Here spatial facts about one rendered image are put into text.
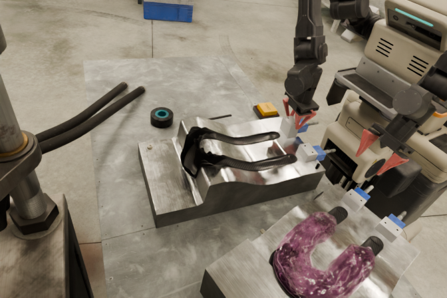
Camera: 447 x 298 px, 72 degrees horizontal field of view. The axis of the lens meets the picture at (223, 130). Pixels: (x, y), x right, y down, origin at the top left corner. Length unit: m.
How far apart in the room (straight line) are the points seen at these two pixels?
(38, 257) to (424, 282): 1.87
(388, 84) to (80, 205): 1.60
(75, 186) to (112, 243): 1.21
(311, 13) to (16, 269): 0.92
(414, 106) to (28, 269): 0.91
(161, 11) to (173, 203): 3.45
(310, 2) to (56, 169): 1.72
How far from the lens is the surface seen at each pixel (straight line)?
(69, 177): 2.05
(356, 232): 0.90
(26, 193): 0.79
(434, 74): 0.85
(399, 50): 1.14
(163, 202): 0.80
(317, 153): 0.95
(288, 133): 1.00
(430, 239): 2.36
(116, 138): 1.06
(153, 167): 0.87
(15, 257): 0.87
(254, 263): 0.69
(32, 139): 0.73
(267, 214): 0.90
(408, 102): 0.77
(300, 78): 0.83
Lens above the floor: 1.51
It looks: 40 degrees down
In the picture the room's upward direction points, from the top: 11 degrees clockwise
